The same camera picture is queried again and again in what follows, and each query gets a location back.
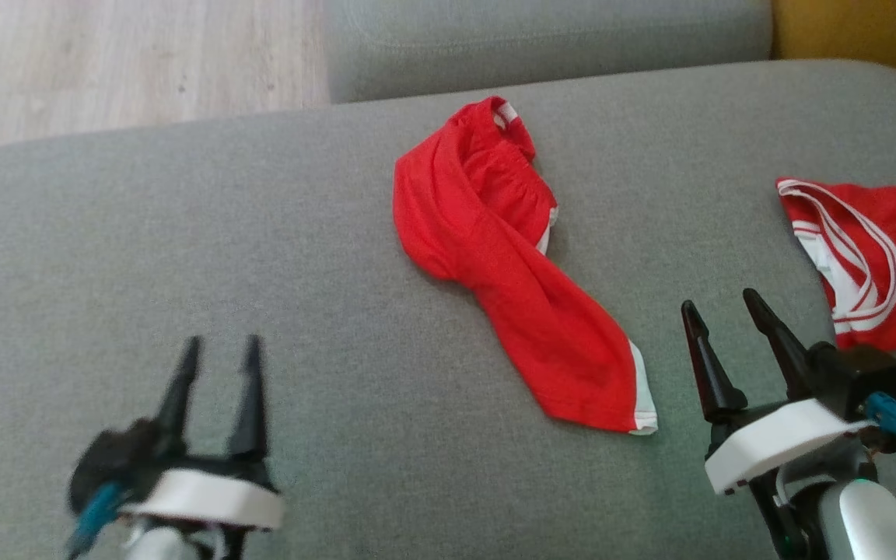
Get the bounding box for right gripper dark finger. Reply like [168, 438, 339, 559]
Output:
[681, 300, 749, 425]
[741, 288, 819, 402]

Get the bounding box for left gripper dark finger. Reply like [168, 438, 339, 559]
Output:
[226, 334, 270, 461]
[153, 335, 204, 457]

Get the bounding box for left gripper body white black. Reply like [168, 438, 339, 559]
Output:
[122, 446, 286, 532]

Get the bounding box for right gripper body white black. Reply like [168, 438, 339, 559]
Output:
[703, 398, 873, 497]

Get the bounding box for red jersey with white stripes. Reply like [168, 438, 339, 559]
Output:
[775, 177, 896, 353]

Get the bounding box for red shorts with white trim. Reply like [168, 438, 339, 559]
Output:
[391, 95, 660, 436]

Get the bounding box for large grey sofa seat cushion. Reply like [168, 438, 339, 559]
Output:
[0, 59, 896, 560]

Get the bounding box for mustard yellow cushion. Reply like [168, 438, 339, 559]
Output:
[770, 0, 896, 107]

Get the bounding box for small grey sofa cushion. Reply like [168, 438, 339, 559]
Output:
[323, 0, 775, 105]

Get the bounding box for left cable with blue plug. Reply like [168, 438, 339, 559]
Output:
[65, 481, 128, 559]

